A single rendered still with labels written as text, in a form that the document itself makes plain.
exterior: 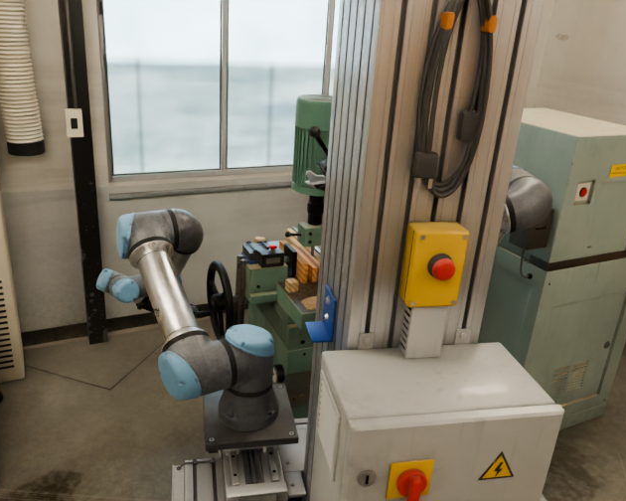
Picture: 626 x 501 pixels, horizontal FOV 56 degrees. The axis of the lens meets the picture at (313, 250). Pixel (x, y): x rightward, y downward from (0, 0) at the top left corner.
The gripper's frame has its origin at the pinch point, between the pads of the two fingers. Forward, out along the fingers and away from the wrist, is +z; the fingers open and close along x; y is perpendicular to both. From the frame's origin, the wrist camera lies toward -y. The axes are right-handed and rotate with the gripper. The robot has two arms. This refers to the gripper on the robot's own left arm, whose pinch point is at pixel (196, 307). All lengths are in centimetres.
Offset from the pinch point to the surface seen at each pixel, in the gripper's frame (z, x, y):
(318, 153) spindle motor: 2, 17, -70
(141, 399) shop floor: 25, -54, 72
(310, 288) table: 21.0, 25.4, -29.9
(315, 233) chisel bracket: 19, 13, -46
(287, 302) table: 13.7, 29.1, -23.4
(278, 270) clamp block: 11.1, 18.0, -29.3
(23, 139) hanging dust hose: -67, -99, -8
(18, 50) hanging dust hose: -83, -100, -42
